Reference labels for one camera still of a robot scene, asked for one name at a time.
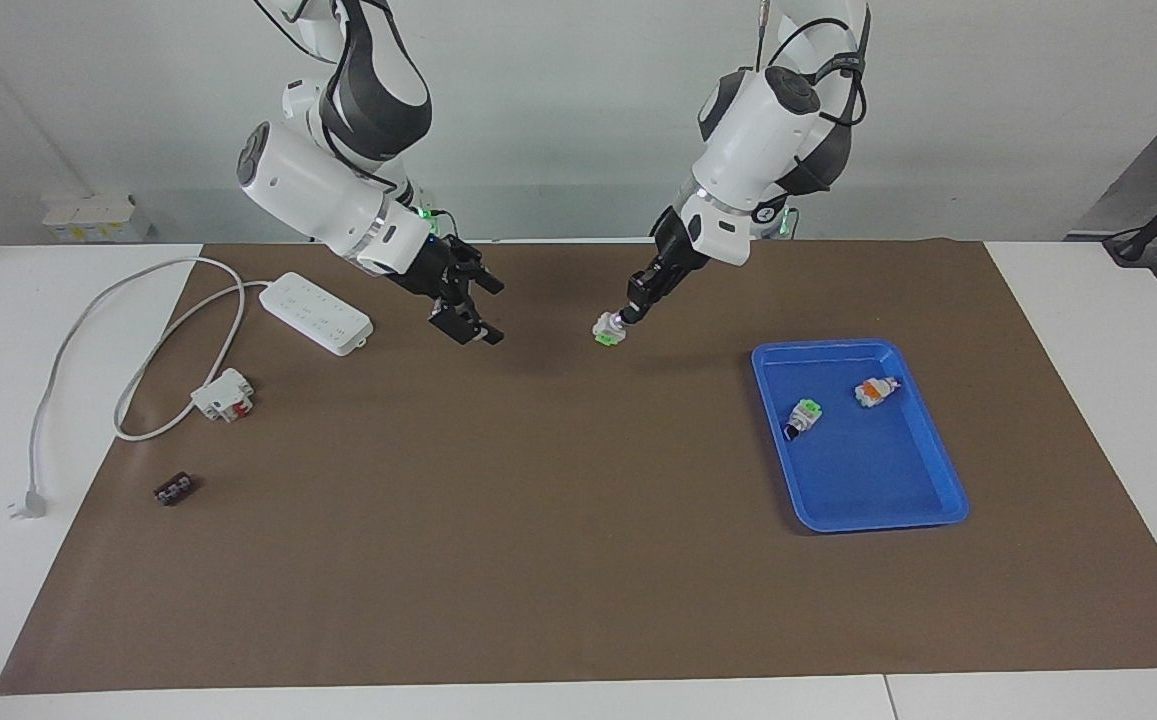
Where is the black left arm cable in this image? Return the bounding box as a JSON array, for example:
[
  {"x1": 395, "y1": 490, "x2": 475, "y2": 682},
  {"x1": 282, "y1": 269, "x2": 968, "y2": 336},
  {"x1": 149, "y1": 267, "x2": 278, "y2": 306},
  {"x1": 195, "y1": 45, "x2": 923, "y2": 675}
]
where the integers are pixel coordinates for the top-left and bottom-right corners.
[{"x1": 753, "y1": 0, "x2": 874, "y2": 129}]

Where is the grey power cable with plug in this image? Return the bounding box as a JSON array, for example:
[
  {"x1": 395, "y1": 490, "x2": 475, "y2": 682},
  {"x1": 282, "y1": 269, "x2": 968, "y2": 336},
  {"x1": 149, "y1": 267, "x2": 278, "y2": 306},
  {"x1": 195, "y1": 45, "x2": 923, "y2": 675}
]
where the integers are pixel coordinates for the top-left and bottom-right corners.
[{"x1": 8, "y1": 255, "x2": 274, "y2": 521}]

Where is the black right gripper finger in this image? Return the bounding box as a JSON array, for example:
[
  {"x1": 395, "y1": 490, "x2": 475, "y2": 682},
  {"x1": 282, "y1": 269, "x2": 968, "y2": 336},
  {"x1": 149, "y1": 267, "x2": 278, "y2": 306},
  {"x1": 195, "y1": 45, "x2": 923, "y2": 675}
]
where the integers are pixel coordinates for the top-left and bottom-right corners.
[
  {"x1": 428, "y1": 298, "x2": 507, "y2": 348},
  {"x1": 451, "y1": 243, "x2": 507, "y2": 298}
]

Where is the small black terminal block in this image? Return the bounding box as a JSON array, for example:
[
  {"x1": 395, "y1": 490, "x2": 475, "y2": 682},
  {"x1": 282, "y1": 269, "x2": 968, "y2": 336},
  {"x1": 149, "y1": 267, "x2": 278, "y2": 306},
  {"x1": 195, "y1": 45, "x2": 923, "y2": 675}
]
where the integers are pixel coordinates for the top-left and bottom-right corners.
[{"x1": 153, "y1": 472, "x2": 201, "y2": 507}]

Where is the white power strip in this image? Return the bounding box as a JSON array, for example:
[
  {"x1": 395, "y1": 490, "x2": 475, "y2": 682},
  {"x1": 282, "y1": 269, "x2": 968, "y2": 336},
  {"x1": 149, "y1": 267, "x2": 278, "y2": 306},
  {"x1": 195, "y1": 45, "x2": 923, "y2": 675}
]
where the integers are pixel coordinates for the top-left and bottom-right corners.
[{"x1": 258, "y1": 272, "x2": 375, "y2": 358}]

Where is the white cardboard box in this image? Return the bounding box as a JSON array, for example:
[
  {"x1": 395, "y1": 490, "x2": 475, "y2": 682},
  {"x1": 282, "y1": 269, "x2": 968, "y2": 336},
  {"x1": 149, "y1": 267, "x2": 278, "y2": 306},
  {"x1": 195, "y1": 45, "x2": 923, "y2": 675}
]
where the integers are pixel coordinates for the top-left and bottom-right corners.
[{"x1": 42, "y1": 193, "x2": 152, "y2": 243}]

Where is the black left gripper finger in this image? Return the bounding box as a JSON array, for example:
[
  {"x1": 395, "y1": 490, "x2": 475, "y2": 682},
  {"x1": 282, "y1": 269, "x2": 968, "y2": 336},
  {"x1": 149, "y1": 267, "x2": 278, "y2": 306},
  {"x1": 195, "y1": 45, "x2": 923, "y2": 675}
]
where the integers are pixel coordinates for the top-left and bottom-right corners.
[
  {"x1": 627, "y1": 278, "x2": 676, "y2": 327},
  {"x1": 621, "y1": 273, "x2": 656, "y2": 325}
]

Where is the white red circuit breaker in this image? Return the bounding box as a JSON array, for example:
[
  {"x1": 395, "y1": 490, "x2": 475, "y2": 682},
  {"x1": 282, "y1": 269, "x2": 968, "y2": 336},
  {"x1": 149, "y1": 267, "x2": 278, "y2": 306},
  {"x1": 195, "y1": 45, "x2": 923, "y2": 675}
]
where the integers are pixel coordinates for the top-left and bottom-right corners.
[{"x1": 190, "y1": 368, "x2": 256, "y2": 424}]

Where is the brown paper mat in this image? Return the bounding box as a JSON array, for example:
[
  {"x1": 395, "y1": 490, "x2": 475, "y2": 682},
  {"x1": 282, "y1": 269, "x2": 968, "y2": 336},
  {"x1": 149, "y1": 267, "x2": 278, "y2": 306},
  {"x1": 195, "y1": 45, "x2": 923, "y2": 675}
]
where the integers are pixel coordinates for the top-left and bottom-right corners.
[{"x1": 0, "y1": 238, "x2": 1157, "y2": 696}]

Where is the blue plastic tray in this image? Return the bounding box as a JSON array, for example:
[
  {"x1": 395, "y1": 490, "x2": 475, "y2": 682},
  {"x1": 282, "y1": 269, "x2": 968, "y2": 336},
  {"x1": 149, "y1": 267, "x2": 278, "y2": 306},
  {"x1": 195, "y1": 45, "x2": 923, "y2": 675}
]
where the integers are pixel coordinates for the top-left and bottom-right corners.
[{"x1": 750, "y1": 338, "x2": 971, "y2": 534}]

